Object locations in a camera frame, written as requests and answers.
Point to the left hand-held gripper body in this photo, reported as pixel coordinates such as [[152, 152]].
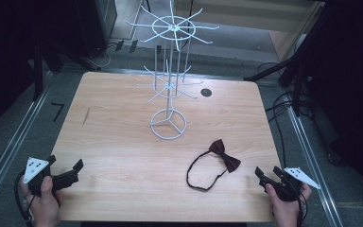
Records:
[[34, 168]]

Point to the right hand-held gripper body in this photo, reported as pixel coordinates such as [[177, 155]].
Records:
[[285, 189]]

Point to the dark red bow tie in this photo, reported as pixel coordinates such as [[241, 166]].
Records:
[[227, 157]]

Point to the person's right hand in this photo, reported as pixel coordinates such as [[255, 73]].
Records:
[[285, 213]]

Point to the person's left hand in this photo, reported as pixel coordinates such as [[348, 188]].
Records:
[[44, 208]]

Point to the black stand legs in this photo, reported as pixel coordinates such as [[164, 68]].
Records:
[[296, 75], [39, 72]]

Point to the black round table grommet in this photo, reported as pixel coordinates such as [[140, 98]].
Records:
[[206, 92]]

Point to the black cabinet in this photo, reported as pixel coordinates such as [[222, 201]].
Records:
[[96, 25]]

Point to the metal floor rail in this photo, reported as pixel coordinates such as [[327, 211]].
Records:
[[312, 164], [15, 142]]

